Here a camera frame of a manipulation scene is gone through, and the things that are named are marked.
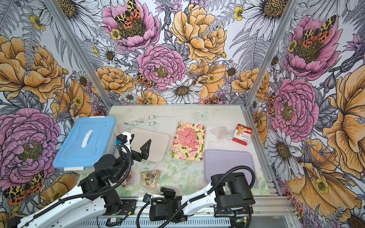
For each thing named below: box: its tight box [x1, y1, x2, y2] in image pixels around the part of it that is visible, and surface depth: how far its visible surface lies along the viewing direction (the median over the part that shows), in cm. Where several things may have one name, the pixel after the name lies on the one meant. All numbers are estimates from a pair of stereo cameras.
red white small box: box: [231, 123, 253, 147], surface depth 101 cm
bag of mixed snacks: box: [137, 169, 164, 197], surface depth 82 cm
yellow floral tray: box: [169, 121, 207, 163], surface depth 100 cm
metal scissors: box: [123, 114, 156, 126], surface depth 114 cm
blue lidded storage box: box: [52, 115, 119, 173], surface depth 81 cm
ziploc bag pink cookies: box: [209, 125, 235, 140], surface depth 109 cm
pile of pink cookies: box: [177, 127, 198, 149], surface depth 103 cm
